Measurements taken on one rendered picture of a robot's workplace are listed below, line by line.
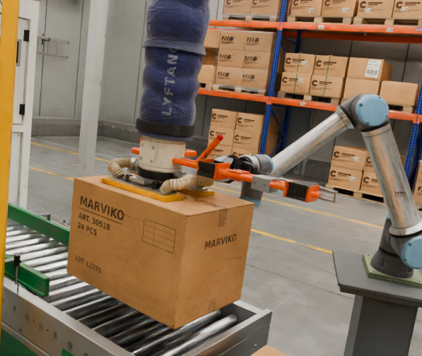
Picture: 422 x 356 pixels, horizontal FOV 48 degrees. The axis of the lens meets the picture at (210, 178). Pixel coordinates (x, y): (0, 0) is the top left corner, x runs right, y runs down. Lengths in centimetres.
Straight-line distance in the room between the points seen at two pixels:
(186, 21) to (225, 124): 817
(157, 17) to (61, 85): 1090
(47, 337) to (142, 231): 57
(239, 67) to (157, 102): 803
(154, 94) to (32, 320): 98
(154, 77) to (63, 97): 1096
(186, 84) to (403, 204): 98
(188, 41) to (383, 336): 154
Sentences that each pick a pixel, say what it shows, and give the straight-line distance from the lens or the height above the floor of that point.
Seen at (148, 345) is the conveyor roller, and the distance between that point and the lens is 183.
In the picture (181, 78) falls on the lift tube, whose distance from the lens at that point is 173.
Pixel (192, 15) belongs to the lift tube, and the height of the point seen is 172.
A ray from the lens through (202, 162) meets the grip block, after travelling 165.
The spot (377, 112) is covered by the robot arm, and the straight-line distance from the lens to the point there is 191.
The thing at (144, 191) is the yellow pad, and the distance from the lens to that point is 171.
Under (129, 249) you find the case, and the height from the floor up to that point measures 88.
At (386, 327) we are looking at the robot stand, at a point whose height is 54.
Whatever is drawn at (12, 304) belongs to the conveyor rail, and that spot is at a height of 54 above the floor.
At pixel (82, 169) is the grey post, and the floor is 60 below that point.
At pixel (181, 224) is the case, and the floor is 104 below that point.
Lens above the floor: 145
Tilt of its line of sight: 10 degrees down
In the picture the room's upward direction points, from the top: 7 degrees clockwise
